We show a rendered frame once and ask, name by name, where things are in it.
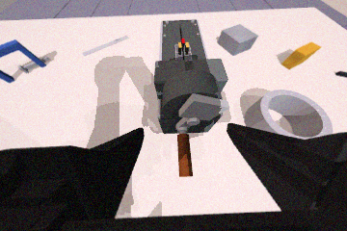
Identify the grey hollow cylinder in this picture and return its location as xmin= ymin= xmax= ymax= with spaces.
xmin=244 ymin=90 xmax=333 ymax=140

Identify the grey flat bar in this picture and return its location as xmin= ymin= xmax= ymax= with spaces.
xmin=82 ymin=36 xmax=129 ymax=57

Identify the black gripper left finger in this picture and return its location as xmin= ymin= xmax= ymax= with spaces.
xmin=0 ymin=127 xmax=145 ymax=220

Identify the brown-yellow box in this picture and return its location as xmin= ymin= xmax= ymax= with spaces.
xmin=280 ymin=41 xmax=321 ymax=70

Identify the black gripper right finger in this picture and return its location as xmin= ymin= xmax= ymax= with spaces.
xmin=227 ymin=123 xmax=347 ymax=211

